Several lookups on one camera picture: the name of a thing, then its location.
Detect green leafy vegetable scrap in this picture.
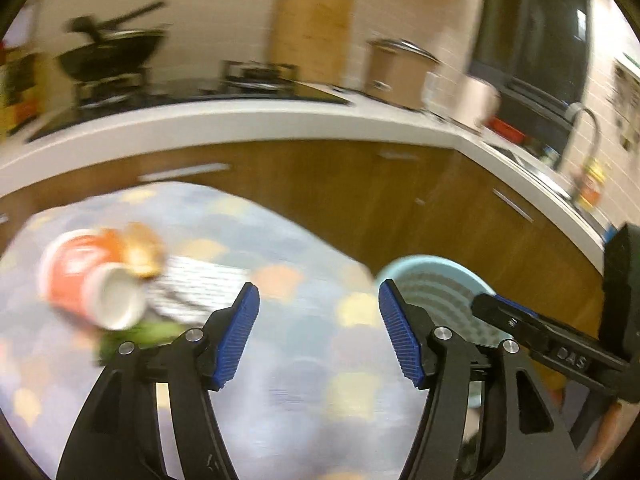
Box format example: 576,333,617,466
97,321,190,367

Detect black gas stove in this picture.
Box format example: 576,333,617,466
27,60,352,142

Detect dark window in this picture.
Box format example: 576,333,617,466
469,0,592,127

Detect light blue waste basket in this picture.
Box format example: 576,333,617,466
375,254,518,461

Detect black wok with lid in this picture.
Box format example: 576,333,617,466
56,1,169,82

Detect white electric kettle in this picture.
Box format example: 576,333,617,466
457,76,502,130

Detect metal faucet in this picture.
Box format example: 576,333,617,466
561,102,602,202

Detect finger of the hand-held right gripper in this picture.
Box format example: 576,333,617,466
492,296,540,318
472,293,606,386

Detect yellow dish soap bottle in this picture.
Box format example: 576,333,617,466
577,157,607,212

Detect person's right forearm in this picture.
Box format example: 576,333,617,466
581,402,624,479

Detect wooden base cabinets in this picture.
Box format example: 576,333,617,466
0,139,607,361

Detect brown electric cooker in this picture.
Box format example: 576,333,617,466
365,37,442,112

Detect scale-patterned tablecloth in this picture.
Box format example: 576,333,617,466
0,182,483,480

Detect steel sink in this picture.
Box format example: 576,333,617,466
492,142,577,197

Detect dark sauce bottle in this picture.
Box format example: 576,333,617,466
2,52,41,127

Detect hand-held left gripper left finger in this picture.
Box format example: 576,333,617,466
56,282,261,480

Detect orange and white paper cup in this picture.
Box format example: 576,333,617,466
39,229,151,332

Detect red box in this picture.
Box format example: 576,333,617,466
484,116,527,144

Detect wooden cutting board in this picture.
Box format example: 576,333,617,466
270,0,354,84

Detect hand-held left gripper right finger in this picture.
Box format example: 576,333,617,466
378,279,586,480

